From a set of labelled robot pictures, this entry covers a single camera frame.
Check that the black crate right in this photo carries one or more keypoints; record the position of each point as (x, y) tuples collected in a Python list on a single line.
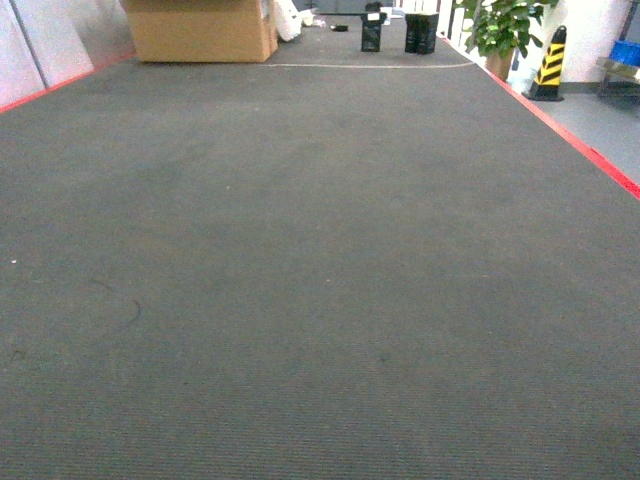
[(421, 33)]

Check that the steel shelf rack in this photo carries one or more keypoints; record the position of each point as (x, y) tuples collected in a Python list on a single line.
[(620, 70)]

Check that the white foam packaging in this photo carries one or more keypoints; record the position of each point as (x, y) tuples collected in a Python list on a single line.
[(289, 21)]

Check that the yellow black traffic cone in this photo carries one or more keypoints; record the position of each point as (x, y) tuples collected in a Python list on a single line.
[(546, 83)]

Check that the black crate left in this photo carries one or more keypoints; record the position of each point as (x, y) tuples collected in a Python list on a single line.
[(372, 21)]

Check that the black crate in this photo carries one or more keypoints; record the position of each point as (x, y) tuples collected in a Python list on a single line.
[(421, 33), (372, 21)]

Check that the red metal table frame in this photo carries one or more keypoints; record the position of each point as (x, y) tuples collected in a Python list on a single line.
[(589, 152)]

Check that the green potted plant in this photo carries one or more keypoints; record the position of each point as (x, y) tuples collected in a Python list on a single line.
[(498, 29)]

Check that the large cardboard box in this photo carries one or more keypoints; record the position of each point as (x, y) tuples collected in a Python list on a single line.
[(205, 31)]

